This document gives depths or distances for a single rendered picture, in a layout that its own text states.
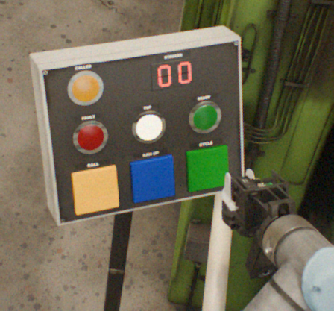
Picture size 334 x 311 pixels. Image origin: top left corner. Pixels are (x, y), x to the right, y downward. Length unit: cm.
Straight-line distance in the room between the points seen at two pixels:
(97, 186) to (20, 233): 118
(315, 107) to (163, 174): 46
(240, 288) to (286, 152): 58
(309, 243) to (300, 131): 75
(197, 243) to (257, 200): 89
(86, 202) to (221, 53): 34
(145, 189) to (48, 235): 115
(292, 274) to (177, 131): 42
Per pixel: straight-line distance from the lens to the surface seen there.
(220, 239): 196
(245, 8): 173
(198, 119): 156
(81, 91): 148
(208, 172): 160
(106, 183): 154
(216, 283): 190
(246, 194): 135
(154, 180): 157
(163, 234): 272
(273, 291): 123
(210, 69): 154
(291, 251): 124
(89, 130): 150
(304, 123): 195
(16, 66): 310
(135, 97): 151
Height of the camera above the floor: 227
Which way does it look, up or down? 51 degrees down
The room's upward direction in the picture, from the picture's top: 10 degrees clockwise
